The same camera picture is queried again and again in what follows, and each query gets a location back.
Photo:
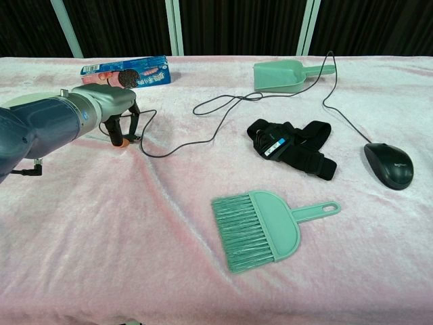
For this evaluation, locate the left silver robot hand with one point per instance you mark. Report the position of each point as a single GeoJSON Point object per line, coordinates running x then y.
{"type": "Point", "coordinates": [108, 98]}

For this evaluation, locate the left blue robot arm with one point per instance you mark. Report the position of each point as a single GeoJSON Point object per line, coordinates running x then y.
{"type": "Point", "coordinates": [37, 125]}

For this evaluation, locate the black computer mouse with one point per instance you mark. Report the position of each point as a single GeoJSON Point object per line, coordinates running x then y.
{"type": "Point", "coordinates": [389, 165]}

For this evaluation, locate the blue cookie box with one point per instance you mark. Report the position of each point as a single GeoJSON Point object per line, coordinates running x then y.
{"type": "Point", "coordinates": [135, 72]}

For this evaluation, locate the pink fluffy table cloth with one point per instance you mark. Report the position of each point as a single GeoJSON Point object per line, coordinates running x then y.
{"type": "Point", "coordinates": [169, 220]}

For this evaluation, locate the black curtain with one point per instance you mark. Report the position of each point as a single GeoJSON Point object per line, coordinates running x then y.
{"type": "Point", "coordinates": [236, 25]}

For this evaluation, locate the green plastic dustpan scoop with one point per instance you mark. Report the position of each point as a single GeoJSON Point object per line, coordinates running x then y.
{"type": "Point", "coordinates": [280, 76]}

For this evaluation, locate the green hand brush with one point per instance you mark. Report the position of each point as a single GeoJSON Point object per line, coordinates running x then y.
{"type": "Point", "coordinates": [260, 230]}

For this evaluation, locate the white frame post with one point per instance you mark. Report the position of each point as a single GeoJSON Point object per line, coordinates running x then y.
{"type": "Point", "coordinates": [67, 27]}
{"type": "Point", "coordinates": [308, 27]}
{"type": "Point", "coordinates": [175, 27]}

